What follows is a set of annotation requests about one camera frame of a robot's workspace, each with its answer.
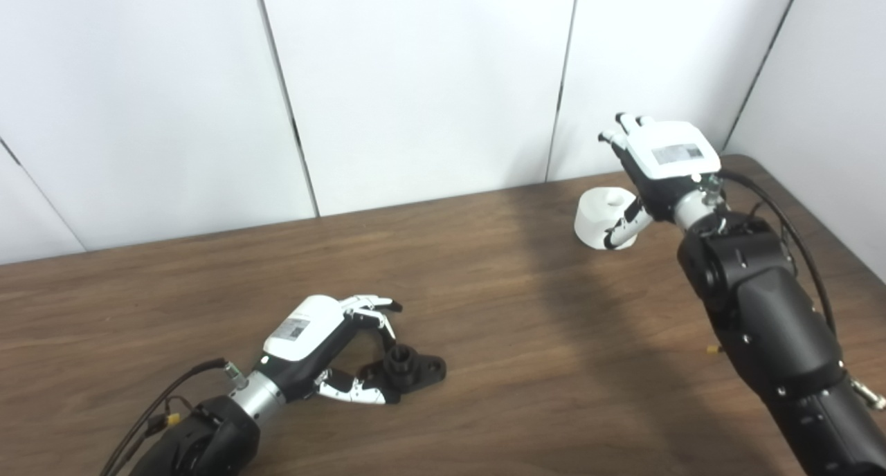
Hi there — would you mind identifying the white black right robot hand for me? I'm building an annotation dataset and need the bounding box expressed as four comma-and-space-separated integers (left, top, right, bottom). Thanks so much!
599, 113, 722, 250

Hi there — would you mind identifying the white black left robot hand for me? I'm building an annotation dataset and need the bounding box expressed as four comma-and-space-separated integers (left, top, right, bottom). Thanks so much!
262, 294, 404, 405

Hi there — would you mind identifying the round white piece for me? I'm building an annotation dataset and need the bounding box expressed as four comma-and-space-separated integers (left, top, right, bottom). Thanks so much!
575, 187, 641, 251

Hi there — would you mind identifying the black flanged holder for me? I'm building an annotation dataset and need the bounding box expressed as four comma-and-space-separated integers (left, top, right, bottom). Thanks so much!
356, 345, 447, 397

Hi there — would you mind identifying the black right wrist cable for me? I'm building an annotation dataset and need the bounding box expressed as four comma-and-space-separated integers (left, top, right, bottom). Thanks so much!
703, 170, 838, 338

